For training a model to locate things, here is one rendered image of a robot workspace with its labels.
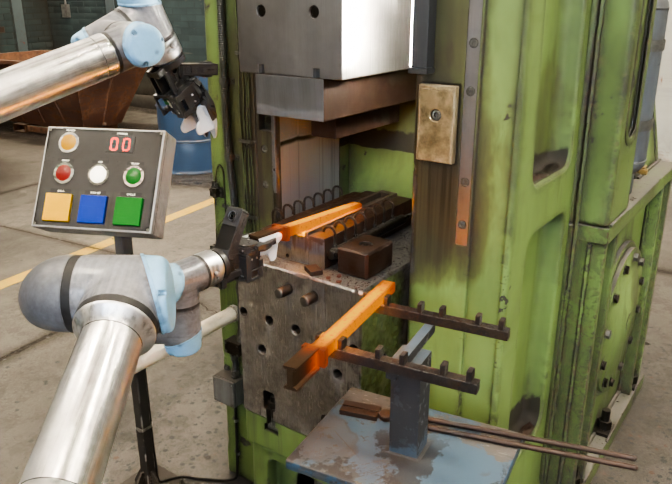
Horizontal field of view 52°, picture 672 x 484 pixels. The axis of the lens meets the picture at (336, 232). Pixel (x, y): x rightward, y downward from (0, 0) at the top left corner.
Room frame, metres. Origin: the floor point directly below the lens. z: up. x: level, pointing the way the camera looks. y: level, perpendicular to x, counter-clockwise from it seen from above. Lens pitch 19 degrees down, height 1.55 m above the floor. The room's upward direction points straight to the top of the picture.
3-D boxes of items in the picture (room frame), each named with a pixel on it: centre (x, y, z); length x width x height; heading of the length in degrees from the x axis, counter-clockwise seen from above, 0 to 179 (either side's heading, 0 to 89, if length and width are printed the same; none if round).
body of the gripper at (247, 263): (1.39, 0.22, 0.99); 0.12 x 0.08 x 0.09; 145
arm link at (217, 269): (1.33, 0.27, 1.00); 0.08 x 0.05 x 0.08; 55
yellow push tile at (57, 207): (1.74, 0.74, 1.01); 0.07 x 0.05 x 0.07; 80
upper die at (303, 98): (1.76, -0.01, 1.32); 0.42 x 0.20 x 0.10; 145
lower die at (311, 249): (1.76, -0.01, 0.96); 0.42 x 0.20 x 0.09; 145
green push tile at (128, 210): (1.71, 0.54, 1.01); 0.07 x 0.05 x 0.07; 80
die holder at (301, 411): (1.74, -0.06, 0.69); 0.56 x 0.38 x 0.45; 145
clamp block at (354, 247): (1.54, -0.07, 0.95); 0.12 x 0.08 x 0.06; 145
